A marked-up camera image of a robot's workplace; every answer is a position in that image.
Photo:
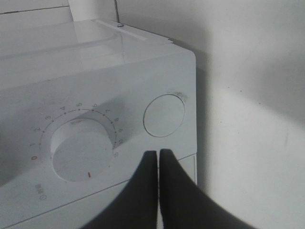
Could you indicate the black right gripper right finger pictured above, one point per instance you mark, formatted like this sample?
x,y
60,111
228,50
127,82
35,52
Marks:
x,y
184,205

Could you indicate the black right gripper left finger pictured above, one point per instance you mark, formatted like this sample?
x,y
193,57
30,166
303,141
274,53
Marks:
x,y
136,205

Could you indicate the white timer knob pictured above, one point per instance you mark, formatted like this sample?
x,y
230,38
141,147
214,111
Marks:
x,y
80,149

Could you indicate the round white door button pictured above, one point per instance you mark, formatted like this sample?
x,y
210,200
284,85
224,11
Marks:
x,y
164,115

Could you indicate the white microwave oven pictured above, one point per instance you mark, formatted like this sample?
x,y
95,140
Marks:
x,y
91,69

